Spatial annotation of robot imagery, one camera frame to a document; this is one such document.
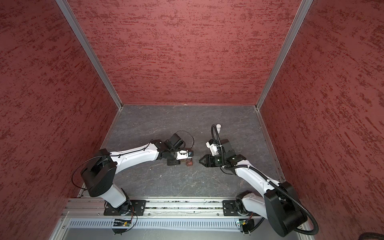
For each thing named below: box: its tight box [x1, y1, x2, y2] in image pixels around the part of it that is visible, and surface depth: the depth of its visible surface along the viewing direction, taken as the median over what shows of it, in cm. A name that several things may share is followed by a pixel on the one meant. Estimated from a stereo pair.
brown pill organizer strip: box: [185, 158, 194, 167], surface depth 90 cm
